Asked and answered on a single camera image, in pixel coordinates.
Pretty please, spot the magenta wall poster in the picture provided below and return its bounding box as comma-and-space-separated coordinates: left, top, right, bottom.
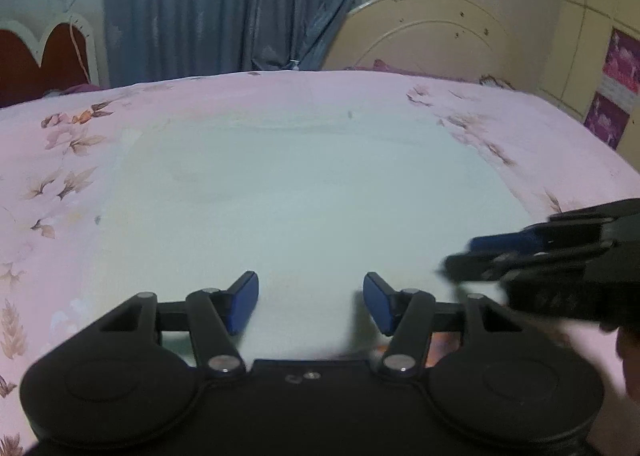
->
584, 92, 629, 150
603, 28, 640, 94

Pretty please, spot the lower magenta wall poster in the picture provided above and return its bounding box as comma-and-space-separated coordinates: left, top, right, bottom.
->
584, 92, 629, 150

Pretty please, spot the upper magenta wall poster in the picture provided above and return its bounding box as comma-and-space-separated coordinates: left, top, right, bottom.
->
603, 28, 640, 94

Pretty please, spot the person right hand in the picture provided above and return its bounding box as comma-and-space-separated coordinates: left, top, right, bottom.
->
616, 327, 640, 404

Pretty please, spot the pale green knit sweater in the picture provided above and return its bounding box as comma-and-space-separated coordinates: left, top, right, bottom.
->
87, 109, 529, 361

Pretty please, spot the pink floral bed sheet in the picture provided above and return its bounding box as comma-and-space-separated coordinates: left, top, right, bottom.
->
1, 71, 639, 455

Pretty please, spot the cream arched headboard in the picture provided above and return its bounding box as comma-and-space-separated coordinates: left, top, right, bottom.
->
322, 0, 515, 82

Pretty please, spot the red heart-shaped headboard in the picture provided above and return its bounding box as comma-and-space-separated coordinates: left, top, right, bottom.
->
1, 13, 100, 108

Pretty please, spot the blue curtain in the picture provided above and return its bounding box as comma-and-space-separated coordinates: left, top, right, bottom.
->
104, 0, 358, 87

